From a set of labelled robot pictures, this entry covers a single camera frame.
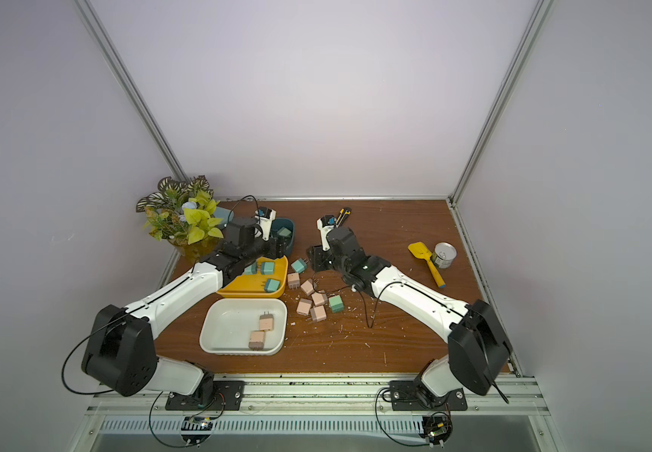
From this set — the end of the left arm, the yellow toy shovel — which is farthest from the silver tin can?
the end of the left arm

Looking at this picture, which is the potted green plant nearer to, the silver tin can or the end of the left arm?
the end of the left arm

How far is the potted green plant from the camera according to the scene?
2.72 feet
